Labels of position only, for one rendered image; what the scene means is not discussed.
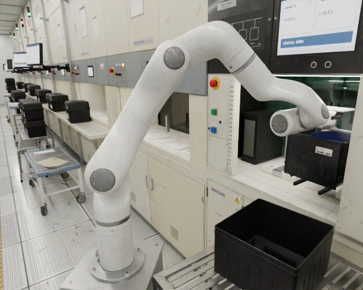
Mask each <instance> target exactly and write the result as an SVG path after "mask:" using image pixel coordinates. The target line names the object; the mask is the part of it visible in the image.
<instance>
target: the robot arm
mask: <svg viewBox="0 0 363 290"><path fill-rule="evenodd" d="M215 58H216V59H219V60H220V61H221V62H222V64H223V65H224V66H225V67H226V68H227V69H228V70H229V71H230V73H231V74H232V75H233V76H234V77H235V78H236V79H237V80H238V81H239V82H240V83H241V84H242V86H243V87H244V88H245V89H246V90H247V91H248V92H249V94H250V95H251V96H253V98H254V99H256V100H258V101H286V102H289V103H292V104H295V105H297V106H298V108H293V109H287V110H280V111H277V112H275V113H274V114H273V115H272V117H271V119H270V127H271V130H272V131H273V132H274V133H275V134H276V135H277V136H288V135H292V134H295V133H300V132H304V131H309V130H312V129H314V128H315V127H318V126H327V125H333V124H335V121H334V120H339V119H342V117H343V116H341V115H340V114H341V113H340V112H335V111H330V110H328V108H327V106H326V105H325V103H324V102H323V101H322V99H321V98H320V97H319V96H318V95H317V94H316V93H315V92H314V91H313V90H312V89H311V88H310V87H308V86H307V85H305V84H303V83H301V82H297V81H293V80H288V79H280V78H276V77H275V76H273V74H272V73H271V72H270V71H269V69H268V68H267V67H266V66H265V65H264V63H263V62H262V61H261V60H260V59H259V57H258V56H257V54H256V53H255V52H254V51H253V50H252V48H251V47H250V46H249V45H248V44H247V43H246V41H245V40H244V39H243V38H242V37H241V35H240V34H239V33H238V32H237V30H235V28H234V27H233V26H231V25H230V24H229V23H227V22H224V21H212V22H208V23H205V24H203V25H200V26H198V27H196V28H194V29H192V30H190V31H188V32H187V33H185V34H183V35H181V36H179V37H177V38H175V39H174V40H167V41H164V42H162V43H161V44H160V45H159V46H158V47H157V49H156V50H155V52H154V54H153V56H152V57H151V59H150V61H149V62H148V65H147V66H146V68H145V70H144V72H143V73H142V75H141V77H140V79H139V81H138V83H137V84H136V86H135V88H134V90H133V92H132V93H131V95H130V97H129V98H128V100H127V102H126V104H125V106H124V107H123V109H122V111H121V113H120V115H119V117H118V118H117V120H116V121H115V123H114V125H113V127H112V128H111V130H110V131H109V133H108V135H107V136H106V138H105V139H104V141H103V142H102V144H101V146H100V147H99V148H98V149H97V150H96V152H95V153H94V154H93V156H92V157H91V159H90V161H89V162H88V164H87V166H86V168H85V173H84V177H85V182H86V184H87V186H88V187H89V188H90V189H91V190H92V191H94V197H93V212H94V221H95V226H96V235H97V244H98V249H96V253H95V255H94V256H93V258H92V259H91V262H90V272H91V274H92V276H93V277H94V278H96V279H97V280H100V281H103V282H107V283H113V282H118V281H123V280H126V279H128V278H130V277H131V276H133V275H135V274H136V273H137V272H138V271H139V270H140V269H141V267H142V265H143V263H144V254H143V251H142V250H141V249H140V248H139V247H138V246H136V245H134V244H133V232H132V224H131V209H130V167H131V165H132V163H133V160H134V158H135V156H136V154H137V152H138V150H139V147H140V145H141V143H142V141H143V139H144V137H145V135H146V134H147V132H148V130H149V128H150V127H151V125H152V124H153V122H154V120H155V118H156V117H157V115H158V113H159V111H160V110H161V108H162V107H163V106H164V104H165V103H166V101H167V100H168V98H169V97H170V96H171V94H172V93H173V92H174V90H175V89H176V88H177V86H178V84H179V83H180V81H181V80H182V79H183V77H184V75H185V73H186V71H187V69H189V68H191V67H194V66H196V65H198V64H201V63H203V62H206V61H208V60H211V59H215Z"/></svg>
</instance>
